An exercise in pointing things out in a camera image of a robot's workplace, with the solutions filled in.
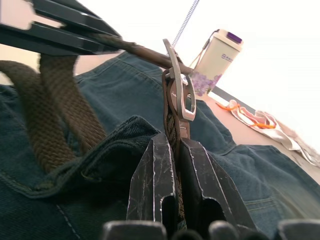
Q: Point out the white floral cup, purple lid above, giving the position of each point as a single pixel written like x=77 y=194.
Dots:
x=217 y=60

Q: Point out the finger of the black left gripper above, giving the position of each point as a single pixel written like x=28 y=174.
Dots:
x=57 y=42
x=75 y=15

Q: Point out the pink and white cloth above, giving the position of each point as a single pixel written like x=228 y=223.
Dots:
x=275 y=130

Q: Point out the blue denim shorts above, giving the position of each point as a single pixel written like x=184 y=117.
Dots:
x=125 y=87

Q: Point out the brown braided belt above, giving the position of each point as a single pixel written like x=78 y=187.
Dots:
x=50 y=120

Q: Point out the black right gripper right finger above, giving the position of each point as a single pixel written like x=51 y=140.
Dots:
x=200 y=175

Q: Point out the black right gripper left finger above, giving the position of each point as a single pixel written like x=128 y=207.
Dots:
x=150 y=180

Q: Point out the orange ribbon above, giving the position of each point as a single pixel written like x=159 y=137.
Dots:
x=260 y=125

